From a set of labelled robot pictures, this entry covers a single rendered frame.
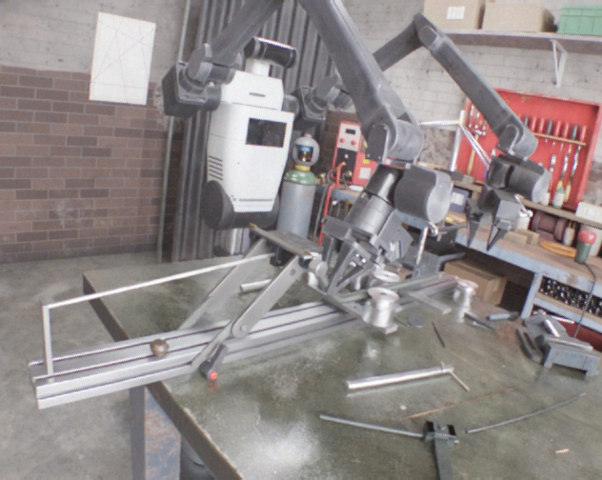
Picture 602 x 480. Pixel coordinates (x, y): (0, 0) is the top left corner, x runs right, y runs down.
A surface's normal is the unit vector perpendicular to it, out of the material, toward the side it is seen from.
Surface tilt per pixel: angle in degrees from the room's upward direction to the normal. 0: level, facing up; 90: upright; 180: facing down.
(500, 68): 90
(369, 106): 86
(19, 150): 90
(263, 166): 90
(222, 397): 0
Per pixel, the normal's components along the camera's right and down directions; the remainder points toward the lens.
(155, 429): 0.65, 0.31
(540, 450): 0.16, -0.95
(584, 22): -0.76, 0.06
